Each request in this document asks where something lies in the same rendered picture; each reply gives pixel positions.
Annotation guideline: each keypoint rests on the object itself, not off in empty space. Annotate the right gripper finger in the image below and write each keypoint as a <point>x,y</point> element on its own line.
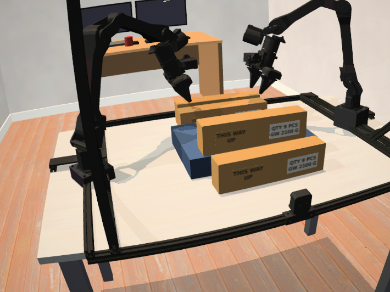
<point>265,83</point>
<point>254,76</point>

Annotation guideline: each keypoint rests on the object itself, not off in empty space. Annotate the brown cardboard carton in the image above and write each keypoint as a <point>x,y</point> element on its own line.
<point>232,132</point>
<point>192,113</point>
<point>181,103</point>
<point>246,168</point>

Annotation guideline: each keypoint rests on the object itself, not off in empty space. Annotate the blue raised platform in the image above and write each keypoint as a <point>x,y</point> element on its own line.
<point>184,140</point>

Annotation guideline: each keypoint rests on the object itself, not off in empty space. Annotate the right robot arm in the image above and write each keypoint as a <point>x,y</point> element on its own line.
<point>277,26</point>

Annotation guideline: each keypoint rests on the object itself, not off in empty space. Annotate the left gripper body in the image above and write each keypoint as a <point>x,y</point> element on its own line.
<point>172,70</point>

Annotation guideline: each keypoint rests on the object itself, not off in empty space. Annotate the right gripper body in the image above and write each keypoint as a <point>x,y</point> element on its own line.
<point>269,60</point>

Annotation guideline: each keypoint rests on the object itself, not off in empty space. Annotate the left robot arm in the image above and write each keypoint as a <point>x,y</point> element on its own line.
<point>96,41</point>

